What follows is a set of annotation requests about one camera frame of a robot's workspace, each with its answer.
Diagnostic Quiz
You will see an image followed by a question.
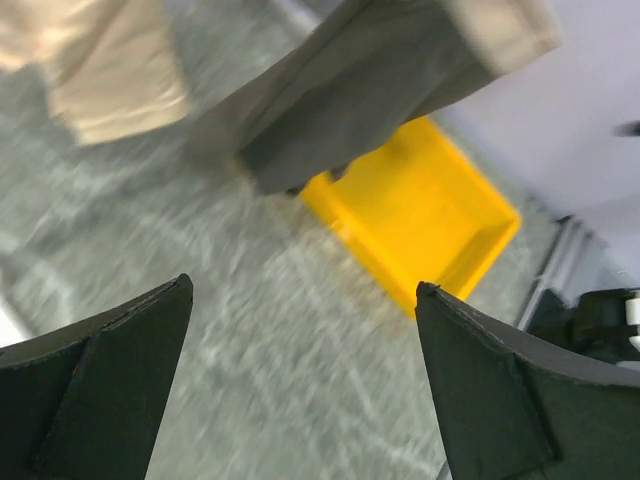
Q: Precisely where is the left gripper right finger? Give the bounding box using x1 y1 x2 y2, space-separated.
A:
416 283 639 479

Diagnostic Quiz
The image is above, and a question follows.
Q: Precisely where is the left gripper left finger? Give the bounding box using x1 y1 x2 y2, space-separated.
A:
1 274 193 479

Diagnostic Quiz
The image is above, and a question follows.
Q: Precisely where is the brown beige underwear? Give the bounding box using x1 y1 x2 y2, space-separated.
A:
187 1 561 195

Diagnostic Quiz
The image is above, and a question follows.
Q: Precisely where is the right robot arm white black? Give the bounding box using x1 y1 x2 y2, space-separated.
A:
519 288 639 378

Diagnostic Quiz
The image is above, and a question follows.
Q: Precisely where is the beige underwear on hanger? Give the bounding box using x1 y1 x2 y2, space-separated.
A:
1 0 190 145

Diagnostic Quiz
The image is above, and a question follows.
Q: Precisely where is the yellow plastic tray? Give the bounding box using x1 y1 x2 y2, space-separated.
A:
301 117 521 316

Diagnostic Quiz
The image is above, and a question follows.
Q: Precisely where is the aluminium mounting rail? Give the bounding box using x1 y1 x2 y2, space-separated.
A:
516 216 605 330

